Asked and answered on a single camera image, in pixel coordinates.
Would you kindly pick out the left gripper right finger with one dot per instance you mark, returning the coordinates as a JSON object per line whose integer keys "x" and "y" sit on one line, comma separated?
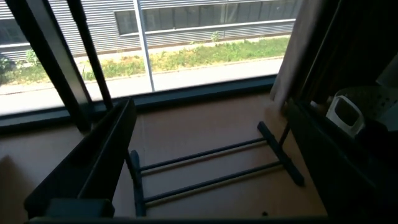
{"x": 335, "y": 174}

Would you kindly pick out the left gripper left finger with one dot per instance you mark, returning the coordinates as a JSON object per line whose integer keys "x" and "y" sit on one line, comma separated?
{"x": 93, "y": 161}

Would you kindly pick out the black clothes rack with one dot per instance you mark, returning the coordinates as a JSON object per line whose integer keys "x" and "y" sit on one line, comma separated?
{"x": 281, "y": 154}

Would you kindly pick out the white laundry basket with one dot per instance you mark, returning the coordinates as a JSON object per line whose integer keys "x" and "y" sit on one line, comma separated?
{"x": 334, "y": 113}

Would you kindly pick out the brown curtain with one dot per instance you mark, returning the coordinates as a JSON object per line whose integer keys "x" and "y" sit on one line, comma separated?
{"x": 295, "y": 62}

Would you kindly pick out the window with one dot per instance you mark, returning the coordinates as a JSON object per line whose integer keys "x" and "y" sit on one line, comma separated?
{"x": 202, "y": 91}

